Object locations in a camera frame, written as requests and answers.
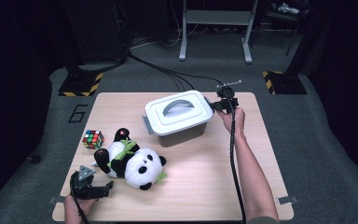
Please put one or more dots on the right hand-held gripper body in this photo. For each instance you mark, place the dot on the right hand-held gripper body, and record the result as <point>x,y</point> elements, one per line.
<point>228,96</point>

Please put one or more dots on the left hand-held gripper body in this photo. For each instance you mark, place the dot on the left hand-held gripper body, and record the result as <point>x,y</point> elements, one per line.
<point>82,189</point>

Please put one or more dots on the panda plush toy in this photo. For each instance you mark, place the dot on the panda plush toy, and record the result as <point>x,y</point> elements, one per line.
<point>143,168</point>

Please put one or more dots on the colourful puzzle cube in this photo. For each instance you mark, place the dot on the colourful puzzle cube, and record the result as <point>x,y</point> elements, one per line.
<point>93,140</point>

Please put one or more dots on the clear brown storage box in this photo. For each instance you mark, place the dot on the clear brown storage box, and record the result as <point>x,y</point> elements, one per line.
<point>180,139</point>

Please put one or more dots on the person's left hand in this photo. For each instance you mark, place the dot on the person's left hand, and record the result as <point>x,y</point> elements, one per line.
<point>76,211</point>

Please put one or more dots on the person's right hand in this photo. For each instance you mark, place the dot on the person's right hand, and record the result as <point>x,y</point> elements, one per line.
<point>238,124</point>

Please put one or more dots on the black striped stand base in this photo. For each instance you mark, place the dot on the black striped stand base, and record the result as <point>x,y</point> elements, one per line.
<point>287,83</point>
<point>80,84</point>

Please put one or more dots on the white metal stand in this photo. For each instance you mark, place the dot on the white metal stand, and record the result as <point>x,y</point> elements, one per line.
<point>217,17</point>

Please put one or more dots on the dark chair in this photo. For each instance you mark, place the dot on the dark chair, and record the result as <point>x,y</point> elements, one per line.
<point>293,37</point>

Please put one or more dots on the crumpled white cloth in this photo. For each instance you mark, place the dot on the crumpled white cloth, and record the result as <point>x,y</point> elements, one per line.
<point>287,8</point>

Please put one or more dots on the dark curtain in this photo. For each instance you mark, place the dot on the dark curtain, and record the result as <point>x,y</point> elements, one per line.
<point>348,93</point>
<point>12,93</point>

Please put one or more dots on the person's olive sleeve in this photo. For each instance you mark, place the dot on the person's olive sleeve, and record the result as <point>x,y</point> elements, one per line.
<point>262,220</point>

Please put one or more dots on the large dark cabinet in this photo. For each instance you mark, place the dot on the large dark cabinet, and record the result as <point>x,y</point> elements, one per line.
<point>99,31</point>

